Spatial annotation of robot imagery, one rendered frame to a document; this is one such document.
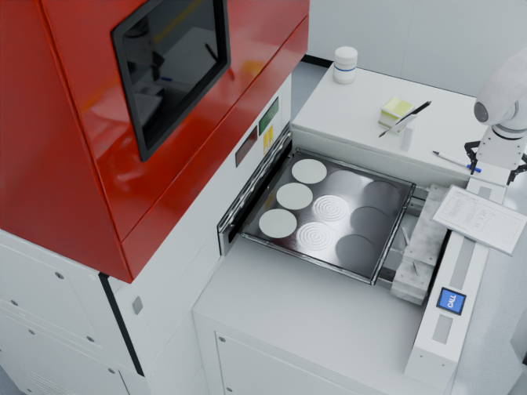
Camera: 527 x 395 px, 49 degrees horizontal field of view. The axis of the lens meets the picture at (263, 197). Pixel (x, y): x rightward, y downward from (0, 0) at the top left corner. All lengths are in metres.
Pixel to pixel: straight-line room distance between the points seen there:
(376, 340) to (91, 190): 0.83
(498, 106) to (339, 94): 0.65
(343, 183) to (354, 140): 0.13
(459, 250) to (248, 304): 0.53
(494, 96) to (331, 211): 0.52
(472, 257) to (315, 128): 0.59
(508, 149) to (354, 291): 0.51
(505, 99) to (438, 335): 0.52
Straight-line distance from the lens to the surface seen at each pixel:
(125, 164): 0.91
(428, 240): 1.58
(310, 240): 1.51
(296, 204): 1.58
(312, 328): 1.45
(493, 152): 1.52
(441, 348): 1.31
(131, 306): 1.20
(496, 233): 1.52
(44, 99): 0.80
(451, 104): 1.87
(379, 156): 1.69
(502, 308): 2.61
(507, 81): 1.32
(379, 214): 1.58
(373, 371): 1.42
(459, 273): 1.44
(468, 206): 1.56
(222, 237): 1.47
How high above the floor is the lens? 2.08
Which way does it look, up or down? 47 degrees down
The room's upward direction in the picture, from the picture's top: 2 degrees counter-clockwise
